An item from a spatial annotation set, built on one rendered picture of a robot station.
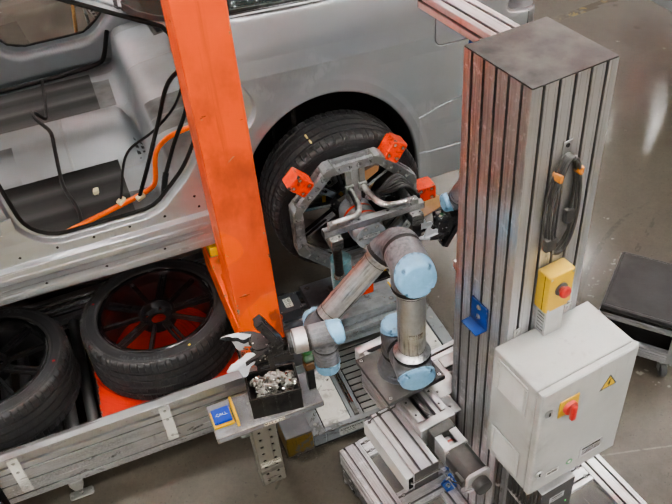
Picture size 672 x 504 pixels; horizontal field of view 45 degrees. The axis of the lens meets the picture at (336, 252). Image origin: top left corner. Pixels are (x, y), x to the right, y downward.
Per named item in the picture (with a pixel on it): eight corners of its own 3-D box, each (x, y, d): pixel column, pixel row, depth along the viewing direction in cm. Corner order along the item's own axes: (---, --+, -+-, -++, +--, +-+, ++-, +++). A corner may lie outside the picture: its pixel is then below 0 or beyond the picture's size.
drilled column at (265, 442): (279, 458, 346) (266, 397, 318) (286, 477, 339) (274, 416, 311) (257, 467, 343) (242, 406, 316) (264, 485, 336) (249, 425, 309)
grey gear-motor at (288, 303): (299, 320, 395) (292, 268, 372) (331, 381, 365) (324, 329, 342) (265, 332, 391) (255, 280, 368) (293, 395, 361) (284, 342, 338)
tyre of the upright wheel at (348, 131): (403, 96, 343) (255, 121, 323) (428, 123, 326) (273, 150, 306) (391, 220, 384) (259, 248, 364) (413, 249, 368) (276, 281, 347)
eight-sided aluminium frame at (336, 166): (411, 237, 360) (409, 135, 324) (417, 246, 355) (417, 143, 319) (297, 274, 347) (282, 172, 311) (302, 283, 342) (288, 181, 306)
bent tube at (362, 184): (397, 177, 327) (397, 156, 320) (418, 203, 313) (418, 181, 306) (357, 189, 323) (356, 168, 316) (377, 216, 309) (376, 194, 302)
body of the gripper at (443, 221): (430, 211, 321) (457, 202, 324) (430, 227, 327) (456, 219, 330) (439, 222, 316) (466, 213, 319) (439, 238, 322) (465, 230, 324)
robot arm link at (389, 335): (410, 331, 272) (409, 302, 263) (423, 360, 262) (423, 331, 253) (376, 339, 270) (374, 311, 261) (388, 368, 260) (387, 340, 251)
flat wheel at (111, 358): (191, 273, 399) (182, 237, 383) (267, 347, 358) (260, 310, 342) (69, 340, 370) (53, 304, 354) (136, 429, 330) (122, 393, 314)
